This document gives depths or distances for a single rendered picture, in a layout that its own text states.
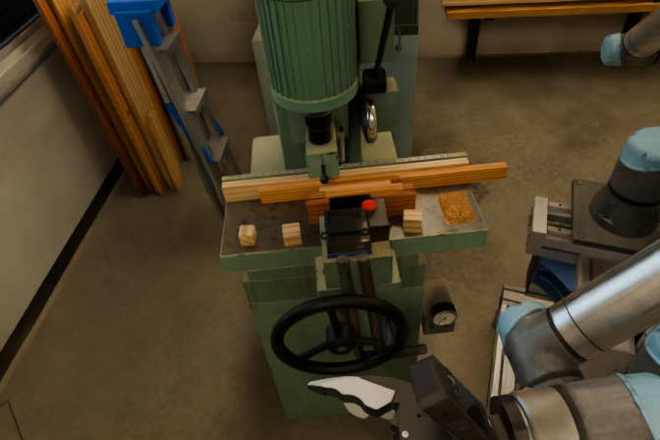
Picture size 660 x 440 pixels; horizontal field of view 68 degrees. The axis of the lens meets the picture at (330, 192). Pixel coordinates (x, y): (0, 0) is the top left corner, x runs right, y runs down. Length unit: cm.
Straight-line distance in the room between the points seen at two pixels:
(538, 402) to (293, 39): 65
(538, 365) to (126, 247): 215
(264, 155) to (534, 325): 103
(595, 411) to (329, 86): 65
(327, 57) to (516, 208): 176
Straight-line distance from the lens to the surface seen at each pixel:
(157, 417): 200
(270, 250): 109
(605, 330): 66
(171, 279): 232
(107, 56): 237
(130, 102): 246
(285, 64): 91
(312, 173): 108
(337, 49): 90
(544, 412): 53
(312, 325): 133
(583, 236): 130
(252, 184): 118
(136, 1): 175
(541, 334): 68
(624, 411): 56
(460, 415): 46
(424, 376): 45
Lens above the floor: 172
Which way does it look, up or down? 43 degrees down
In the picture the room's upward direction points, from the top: 6 degrees counter-clockwise
